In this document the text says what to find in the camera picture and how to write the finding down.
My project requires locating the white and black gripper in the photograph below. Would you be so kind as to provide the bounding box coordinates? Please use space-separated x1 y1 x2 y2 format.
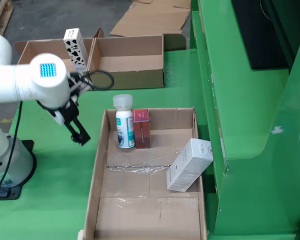
37 99 91 147

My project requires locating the cow print hand cream box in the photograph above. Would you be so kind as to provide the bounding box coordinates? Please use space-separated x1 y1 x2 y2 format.
63 27 89 73

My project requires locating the dark red box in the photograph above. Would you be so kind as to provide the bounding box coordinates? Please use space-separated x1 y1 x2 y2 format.
131 108 152 150

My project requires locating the large cardboard tray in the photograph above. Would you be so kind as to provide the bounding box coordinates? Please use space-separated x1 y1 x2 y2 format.
77 106 208 240

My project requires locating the open cardboard box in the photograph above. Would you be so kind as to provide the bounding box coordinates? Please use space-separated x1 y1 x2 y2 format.
86 27 187 90
14 37 96 76

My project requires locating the white d'Alba box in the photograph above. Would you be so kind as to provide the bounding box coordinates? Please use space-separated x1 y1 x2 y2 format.
166 137 215 193

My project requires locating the flat cardboard sheet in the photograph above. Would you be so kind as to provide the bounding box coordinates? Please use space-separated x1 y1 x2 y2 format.
109 0 192 38

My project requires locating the white bottle with teal label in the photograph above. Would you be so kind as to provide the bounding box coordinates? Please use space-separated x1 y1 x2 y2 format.
112 93 137 149

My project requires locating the wooden pallet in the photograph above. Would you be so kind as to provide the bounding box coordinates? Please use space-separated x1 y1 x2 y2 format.
0 0 15 36

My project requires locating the green metal cabinet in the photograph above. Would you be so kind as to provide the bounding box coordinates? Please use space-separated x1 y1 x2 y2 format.
189 0 300 240

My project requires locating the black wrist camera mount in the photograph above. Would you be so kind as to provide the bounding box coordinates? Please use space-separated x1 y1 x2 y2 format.
67 71 95 101

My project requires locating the short black wrist cable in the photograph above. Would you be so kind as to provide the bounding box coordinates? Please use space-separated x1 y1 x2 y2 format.
86 70 115 90

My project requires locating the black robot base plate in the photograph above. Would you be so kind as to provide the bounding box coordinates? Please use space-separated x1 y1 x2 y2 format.
0 139 38 201

